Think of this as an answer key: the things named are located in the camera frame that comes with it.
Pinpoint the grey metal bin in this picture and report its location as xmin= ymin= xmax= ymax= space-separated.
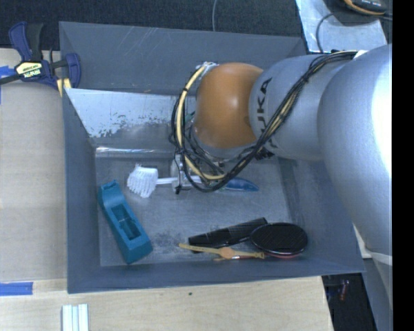
xmin=58 ymin=21 xmax=367 ymax=294

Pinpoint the black comb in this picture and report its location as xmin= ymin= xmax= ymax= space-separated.
xmin=188 ymin=217 xmax=268 ymax=254

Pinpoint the teal hollow block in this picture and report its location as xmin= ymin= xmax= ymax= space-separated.
xmin=97 ymin=179 xmax=154 ymax=265

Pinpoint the tan slender tool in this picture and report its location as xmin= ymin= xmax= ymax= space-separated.
xmin=177 ymin=242 xmax=266 ymax=262

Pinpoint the black oval hairbrush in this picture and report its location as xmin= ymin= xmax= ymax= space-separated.
xmin=249 ymin=222 xmax=309 ymax=259

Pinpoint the pale flat board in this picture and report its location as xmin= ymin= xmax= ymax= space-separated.
xmin=0 ymin=81 xmax=69 ymax=283

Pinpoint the white brush with blue handle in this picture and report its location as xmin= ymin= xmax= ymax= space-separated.
xmin=126 ymin=163 xmax=260 ymax=199

